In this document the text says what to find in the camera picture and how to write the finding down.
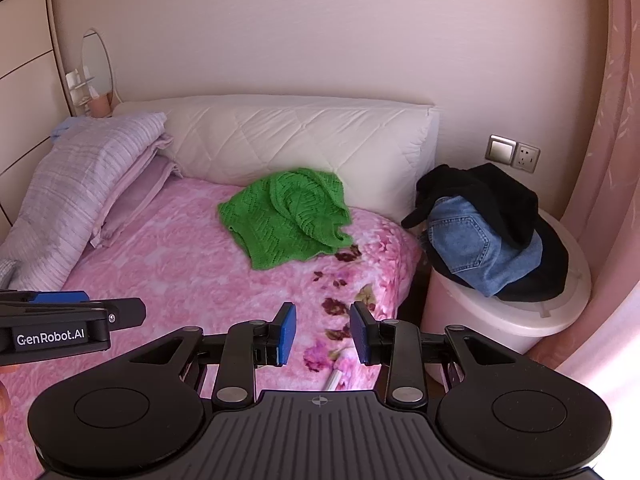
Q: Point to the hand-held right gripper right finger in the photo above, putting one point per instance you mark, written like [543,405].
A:
[359,335]

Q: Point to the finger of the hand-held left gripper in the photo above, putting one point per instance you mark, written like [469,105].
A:
[125,312]
[60,296]

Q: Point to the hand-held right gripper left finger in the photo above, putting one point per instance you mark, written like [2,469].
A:
[287,334]

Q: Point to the green knitted vest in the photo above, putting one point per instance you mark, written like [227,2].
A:
[285,215]

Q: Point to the person's left hand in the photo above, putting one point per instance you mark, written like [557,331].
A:
[3,402]

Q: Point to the pink floral blanket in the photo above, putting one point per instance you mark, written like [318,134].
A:
[190,270]

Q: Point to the purple striped quilt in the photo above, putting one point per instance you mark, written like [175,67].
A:
[70,190]

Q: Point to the purple pillow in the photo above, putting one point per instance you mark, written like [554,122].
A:
[135,195]

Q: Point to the blue jeans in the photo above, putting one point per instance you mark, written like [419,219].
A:
[465,245]

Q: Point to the white round bin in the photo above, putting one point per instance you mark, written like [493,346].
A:
[500,320]

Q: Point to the light blue cloth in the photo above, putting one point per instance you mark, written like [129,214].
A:
[64,130]

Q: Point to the black garment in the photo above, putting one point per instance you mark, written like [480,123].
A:
[492,195]

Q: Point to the white quilted headboard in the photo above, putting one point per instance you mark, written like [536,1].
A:
[300,135]

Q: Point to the cream wardrobe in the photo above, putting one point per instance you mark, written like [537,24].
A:
[25,85]

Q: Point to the oval mirror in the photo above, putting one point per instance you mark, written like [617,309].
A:
[97,62]

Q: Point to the pink curtain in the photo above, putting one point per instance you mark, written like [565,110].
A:
[607,210]

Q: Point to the wall light switch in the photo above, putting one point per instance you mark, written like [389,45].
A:
[501,150]

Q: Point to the wall power socket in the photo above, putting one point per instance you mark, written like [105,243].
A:
[526,158]

